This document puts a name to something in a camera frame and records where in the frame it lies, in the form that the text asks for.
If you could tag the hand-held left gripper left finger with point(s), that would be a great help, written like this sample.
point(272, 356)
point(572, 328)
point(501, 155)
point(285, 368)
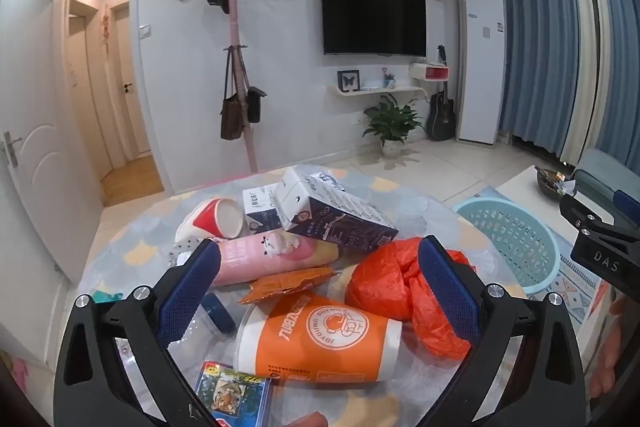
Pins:
point(187, 292)

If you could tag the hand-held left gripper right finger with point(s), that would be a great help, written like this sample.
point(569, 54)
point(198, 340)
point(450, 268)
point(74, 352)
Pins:
point(450, 292)

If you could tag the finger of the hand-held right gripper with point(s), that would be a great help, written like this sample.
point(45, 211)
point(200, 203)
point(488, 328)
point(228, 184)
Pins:
point(629, 204)
point(585, 214)

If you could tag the orange plastic bag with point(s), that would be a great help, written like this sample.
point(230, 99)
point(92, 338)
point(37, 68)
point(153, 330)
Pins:
point(385, 282)

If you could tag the red and white cup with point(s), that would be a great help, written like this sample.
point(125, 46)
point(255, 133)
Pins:
point(210, 219)

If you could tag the light blue plastic basket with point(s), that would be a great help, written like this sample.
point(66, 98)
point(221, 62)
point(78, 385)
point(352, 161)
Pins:
point(505, 237)

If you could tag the pink cartoon paper tube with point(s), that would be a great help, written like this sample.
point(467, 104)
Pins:
point(260, 257)

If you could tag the dark blue milk carton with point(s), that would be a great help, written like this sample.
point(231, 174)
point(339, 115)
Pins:
point(340, 222)

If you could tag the orange paper cup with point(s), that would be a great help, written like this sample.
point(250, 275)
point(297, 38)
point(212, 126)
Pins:
point(320, 337)

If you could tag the clear bottle with blue cap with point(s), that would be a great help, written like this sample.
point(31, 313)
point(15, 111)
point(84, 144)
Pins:
point(217, 314)

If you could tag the grey dotted wrapper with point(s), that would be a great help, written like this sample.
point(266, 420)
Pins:
point(182, 249)

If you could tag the grey blue chair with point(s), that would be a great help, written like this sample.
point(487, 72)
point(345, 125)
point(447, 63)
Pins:
point(600, 172)

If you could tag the dark bowl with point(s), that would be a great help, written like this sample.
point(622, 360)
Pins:
point(550, 184)

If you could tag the white coffee table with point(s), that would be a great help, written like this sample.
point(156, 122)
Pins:
point(520, 187)

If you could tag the teal plastic piece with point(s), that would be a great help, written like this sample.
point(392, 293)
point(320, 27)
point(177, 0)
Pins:
point(105, 297)

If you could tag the pink printed cloth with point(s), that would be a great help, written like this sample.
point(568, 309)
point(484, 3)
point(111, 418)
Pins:
point(622, 347)

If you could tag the orange snack packet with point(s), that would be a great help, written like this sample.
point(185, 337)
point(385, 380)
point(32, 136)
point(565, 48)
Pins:
point(285, 284)

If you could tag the blue card packet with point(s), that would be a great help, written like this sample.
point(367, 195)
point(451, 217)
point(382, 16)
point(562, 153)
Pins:
point(230, 392)

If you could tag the small white carton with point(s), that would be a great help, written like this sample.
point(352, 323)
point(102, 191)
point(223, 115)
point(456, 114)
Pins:
point(257, 207)

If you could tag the blue curtain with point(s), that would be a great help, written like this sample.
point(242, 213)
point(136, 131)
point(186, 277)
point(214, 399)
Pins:
point(625, 72)
point(530, 47)

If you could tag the cream curtain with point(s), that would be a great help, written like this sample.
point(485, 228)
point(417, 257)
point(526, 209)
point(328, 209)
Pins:
point(590, 57)

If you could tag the black guitar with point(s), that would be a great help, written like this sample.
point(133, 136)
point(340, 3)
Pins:
point(441, 119)

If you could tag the potted green plant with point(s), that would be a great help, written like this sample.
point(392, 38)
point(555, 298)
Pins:
point(392, 122)

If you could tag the red sausage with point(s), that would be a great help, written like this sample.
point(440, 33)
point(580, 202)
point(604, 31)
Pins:
point(312, 421)

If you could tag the brown tote bag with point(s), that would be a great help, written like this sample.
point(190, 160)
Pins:
point(231, 117)

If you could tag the white refrigerator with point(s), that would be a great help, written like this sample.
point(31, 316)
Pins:
point(480, 67)

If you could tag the black handbag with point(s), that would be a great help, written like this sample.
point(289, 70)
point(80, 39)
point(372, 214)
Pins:
point(255, 104)

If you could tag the small black device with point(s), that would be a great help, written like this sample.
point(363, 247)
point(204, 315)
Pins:
point(441, 54)

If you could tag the pen holder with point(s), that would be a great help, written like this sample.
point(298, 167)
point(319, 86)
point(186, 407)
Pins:
point(389, 82)

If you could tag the hallway door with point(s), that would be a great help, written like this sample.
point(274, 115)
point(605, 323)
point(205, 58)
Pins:
point(127, 72)

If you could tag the white open door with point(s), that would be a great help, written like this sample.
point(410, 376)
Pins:
point(35, 107)

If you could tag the pink coat rack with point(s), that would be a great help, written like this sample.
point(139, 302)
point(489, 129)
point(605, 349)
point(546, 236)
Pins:
point(234, 27)

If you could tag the red hanging decoration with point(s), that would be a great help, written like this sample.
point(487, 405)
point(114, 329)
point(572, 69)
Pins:
point(106, 32)

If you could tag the white and red wall box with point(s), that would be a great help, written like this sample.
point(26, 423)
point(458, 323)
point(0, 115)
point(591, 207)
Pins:
point(430, 72)

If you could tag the low white wall shelf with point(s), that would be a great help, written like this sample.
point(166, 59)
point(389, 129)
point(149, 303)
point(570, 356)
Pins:
point(375, 91)

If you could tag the butterfly picture frame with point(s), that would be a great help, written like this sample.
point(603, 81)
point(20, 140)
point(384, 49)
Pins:
point(348, 80)

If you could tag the white light switch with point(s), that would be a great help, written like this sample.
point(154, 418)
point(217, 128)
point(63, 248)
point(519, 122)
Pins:
point(145, 32)

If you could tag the black wall television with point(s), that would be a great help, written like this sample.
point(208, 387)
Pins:
point(372, 17)

